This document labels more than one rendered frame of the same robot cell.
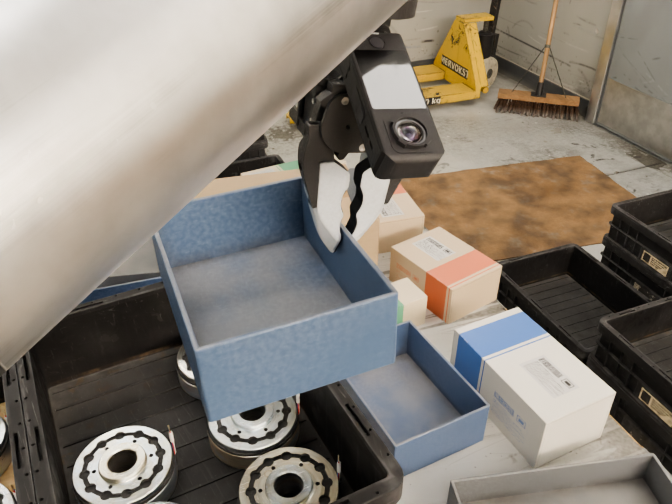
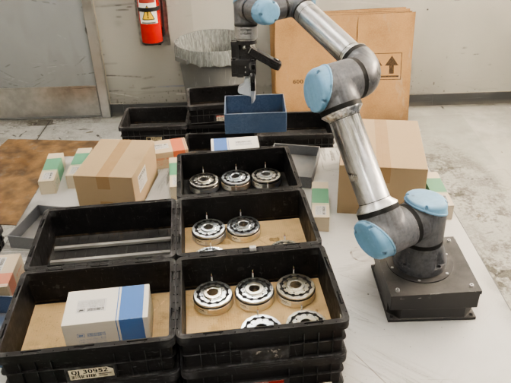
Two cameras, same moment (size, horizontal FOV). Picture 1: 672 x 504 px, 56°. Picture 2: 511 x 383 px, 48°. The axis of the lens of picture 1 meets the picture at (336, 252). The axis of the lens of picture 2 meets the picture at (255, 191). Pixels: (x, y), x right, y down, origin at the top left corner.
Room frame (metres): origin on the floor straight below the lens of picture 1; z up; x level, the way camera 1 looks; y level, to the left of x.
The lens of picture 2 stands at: (-0.23, 1.69, 1.87)
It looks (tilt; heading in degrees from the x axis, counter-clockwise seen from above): 31 degrees down; 292
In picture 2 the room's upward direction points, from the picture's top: 2 degrees counter-clockwise
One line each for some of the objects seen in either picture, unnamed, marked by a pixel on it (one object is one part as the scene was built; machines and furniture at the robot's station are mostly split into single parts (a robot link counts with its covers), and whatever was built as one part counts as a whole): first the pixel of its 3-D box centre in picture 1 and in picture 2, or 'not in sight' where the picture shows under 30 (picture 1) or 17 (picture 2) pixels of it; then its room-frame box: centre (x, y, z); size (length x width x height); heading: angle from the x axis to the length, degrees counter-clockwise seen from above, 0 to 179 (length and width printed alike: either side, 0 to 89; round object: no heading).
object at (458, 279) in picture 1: (443, 272); (168, 153); (0.93, -0.20, 0.74); 0.16 x 0.12 x 0.07; 35
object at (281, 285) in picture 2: not in sight; (295, 286); (0.12, 0.58, 0.86); 0.10 x 0.10 x 0.01
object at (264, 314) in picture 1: (263, 280); (255, 113); (0.43, 0.06, 1.10); 0.20 x 0.15 x 0.07; 23
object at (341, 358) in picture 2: not in sight; (258, 336); (0.18, 0.69, 0.76); 0.40 x 0.30 x 0.12; 28
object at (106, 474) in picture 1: (122, 462); not in sight; (0.43, 0.22, 0.86); 0.05 x 0.05 x 0.01
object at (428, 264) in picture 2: not in sight; (420, 248); (-0.17, 0.29, 0.85); 0.15 x 0.15 x 0.10
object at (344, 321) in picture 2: not in sight; (256, 290); (0.18, 0.69, 0.92); 0.40 x 0.30 x 0.02; 28
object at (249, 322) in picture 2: not in sight; (261, 330); (0.15, 0.76, 0.86); 0.10 x 0.10 x 0.01
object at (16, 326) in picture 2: not in sight; (96, 321); (0.54, 0.87, 0.87); 0.40 x 0.30 x 0.11; 28
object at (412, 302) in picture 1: (356, 322); (177, 177); (0.81, -0.03, 0.73); 0.24 x 0.06 x 0.06; 119
